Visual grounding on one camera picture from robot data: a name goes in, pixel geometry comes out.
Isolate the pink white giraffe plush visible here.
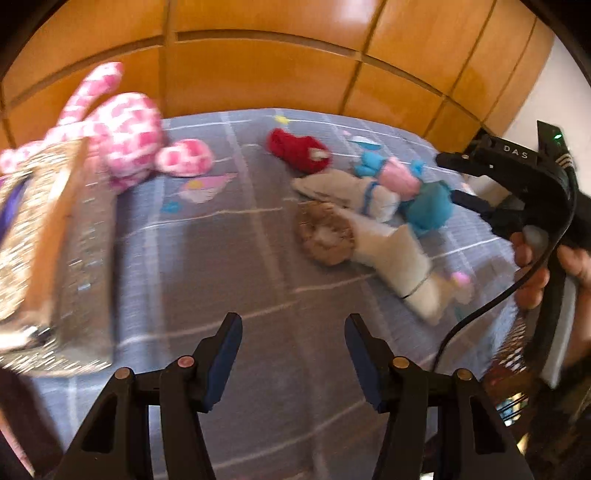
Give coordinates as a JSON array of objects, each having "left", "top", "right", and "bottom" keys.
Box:
[{"left": 1, "top": 62, "right": 214, "bottom": 192}]

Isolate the brown satin scrunchie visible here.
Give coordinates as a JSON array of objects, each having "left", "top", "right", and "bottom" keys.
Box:
[{"left": 294, "top": 201, "right": 356, "bottom": 267}]

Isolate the blue plush doll pink dress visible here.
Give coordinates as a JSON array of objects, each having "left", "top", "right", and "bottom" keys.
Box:
[{"left": 353, "top": 151, "right": 454, "bottom": 237}]

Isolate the grey checked bed sheet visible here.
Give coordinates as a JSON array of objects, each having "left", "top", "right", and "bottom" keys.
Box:
[{"left": 32, "top": 109, "right": 515, "bottom": 479}]

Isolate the black cable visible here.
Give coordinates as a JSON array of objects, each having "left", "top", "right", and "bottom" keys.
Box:
[{"left": 431, "top": 161, "right": 579, "bottom": 375}]

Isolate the wicker chair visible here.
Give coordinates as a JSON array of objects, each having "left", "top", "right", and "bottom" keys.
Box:
[{"left": 482, "top": 314, "right": 532, "bottom": 400}]

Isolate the ornate silver tissue box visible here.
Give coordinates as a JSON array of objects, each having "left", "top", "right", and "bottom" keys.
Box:
[{"left": 1, "top": 138, "right": 116, "bottom": 377}]

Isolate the red sock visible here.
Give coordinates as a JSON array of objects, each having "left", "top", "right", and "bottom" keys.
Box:
[{"left": 266, "top": 128, "right": 332, "bottom": 175}]

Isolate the wooden wardrobe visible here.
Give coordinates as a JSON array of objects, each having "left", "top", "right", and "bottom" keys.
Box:
[{"left": 1, "top": 1, "right": 554, "bottom": 150}]

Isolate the person right hand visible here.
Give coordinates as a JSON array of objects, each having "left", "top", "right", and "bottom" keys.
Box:
[{"left": 509, "top": 230, "right": 591, "bottom": 370}]

